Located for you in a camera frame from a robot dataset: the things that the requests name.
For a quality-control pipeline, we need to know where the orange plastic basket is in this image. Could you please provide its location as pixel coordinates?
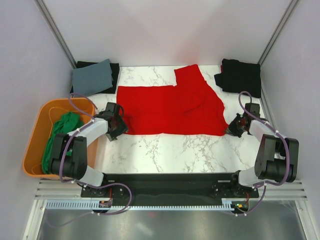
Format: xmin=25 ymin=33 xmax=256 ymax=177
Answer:
xmin=22 ymin=98 xmax=96 ymax=180

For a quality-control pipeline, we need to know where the red t-shirt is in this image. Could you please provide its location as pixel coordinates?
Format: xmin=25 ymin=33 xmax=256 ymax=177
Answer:
xmin=116 ymin=64 xmax=228 ymax=136

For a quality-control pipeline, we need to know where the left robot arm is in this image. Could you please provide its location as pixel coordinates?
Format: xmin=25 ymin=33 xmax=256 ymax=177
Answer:
xmin=48 ymin=102 xmax=129 ymax=197

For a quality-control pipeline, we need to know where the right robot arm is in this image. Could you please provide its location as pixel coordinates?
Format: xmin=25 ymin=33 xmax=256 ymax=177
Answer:
xmin=225 ymin=103 xmax=299 ymax=197

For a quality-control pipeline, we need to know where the folded black t-shirt right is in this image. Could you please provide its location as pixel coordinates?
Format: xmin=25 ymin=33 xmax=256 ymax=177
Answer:
xmin=214 ymin=58 xmax=262 ymax=98

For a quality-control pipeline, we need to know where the folded black t-shirt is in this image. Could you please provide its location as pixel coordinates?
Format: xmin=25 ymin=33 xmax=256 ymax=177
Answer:
xmin=214 ymin=58 xmax=262 ymax=98
xmin=69 ymin=60 xmax=121 ymax=96

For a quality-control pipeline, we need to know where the folded grey t-shirt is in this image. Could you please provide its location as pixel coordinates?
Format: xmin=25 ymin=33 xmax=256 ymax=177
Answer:
xmin=71 ymin=58 xmax=114 ymax=96

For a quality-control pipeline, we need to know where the green t-shirt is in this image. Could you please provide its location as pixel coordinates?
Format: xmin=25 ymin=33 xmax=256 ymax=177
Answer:
xmin=41 ymin=111 xmax=85 ymax=175

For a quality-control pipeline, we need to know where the folded black t-shirt left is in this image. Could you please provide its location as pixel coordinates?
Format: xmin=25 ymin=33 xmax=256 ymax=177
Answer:
xmin=69 ymin=60 xmax=121 ymax=96

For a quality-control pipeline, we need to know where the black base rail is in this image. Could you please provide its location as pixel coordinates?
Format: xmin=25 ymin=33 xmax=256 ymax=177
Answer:
xmin=80 ymin=171 xmax=259 ymax=205

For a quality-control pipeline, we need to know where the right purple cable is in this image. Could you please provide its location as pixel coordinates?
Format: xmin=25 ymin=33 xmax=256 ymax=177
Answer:
xmin=234 ymin=90 xmax=293 ymax=216

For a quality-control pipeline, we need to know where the white slotted cable duct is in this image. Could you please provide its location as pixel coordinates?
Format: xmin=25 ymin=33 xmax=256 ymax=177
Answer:
xmin=45 ymin=198 xmax=240 ymax=211

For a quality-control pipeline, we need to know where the right aluminium frame post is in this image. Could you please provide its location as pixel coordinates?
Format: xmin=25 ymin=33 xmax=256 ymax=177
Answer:
xmin=257 ymin=0 xmax=300 ymax=66

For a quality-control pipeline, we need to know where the aluminium frame post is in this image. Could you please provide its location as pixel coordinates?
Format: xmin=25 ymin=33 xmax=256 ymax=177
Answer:
xmin=257 ymin=0 xmax=300 ymax=66
xmin=34 ymin=0 xmax=76 ymax=69

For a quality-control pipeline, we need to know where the left aluminium frame post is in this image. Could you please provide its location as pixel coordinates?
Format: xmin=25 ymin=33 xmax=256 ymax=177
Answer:
xmin=34 ymin=0 xmax=76 ymax=69

